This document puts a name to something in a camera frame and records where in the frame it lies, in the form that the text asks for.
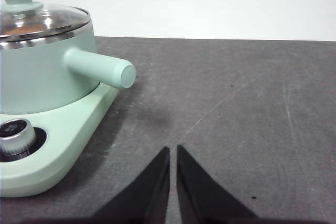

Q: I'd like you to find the silver control knob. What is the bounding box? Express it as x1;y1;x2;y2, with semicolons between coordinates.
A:
0;118;37;162

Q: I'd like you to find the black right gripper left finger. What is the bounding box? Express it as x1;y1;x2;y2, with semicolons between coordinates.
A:
26;146;171;224

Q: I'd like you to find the mint green breakfast machine base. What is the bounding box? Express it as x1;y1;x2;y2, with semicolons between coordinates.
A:
0;83;120;198

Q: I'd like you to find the mint green pot with handle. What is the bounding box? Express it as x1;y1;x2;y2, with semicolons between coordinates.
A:
0;22;137;116

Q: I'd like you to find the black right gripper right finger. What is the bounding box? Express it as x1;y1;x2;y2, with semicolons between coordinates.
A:
177;144;316;224

